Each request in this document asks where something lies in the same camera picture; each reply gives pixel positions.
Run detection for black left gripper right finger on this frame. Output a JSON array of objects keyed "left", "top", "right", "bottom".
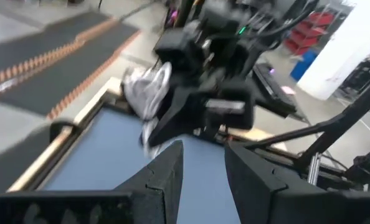
[{"left": 224, "top": 142, "right": 329, "bottom": 224}]

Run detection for white USB-C cable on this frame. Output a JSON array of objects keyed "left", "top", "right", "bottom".
[{"left": 121, "top": 61, "right": 173, "bottom": 159}]

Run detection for red storage shelf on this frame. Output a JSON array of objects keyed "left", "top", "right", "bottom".
[{"left": 283, "top": 11, "right": 336, "bottom": 57}]

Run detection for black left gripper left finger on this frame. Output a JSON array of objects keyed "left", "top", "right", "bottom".
[{"left": 113, "top": 139, "right": 185, "bottom": 224}]

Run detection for black mat orange striped edge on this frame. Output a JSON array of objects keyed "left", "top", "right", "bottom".
[
  {"left": 0, "top": 21, "right": 142, "bottom": 121},
  {"left": 0, "top": 11, "right": 117, "bottom": 91}
]

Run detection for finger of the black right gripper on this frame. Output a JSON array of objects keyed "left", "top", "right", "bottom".
[{"left": 146, "top": 86, "right": 211, "bottom": 148}]

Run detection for blue storage bins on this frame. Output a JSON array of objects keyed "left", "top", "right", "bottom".
[{"left": 290, "top": 49, "right": 319, "bottom": 82}]

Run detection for white square pillar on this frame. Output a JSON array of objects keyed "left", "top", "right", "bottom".
[{"left": 296, "top": 0, "right": 370, "bottom": 101}]

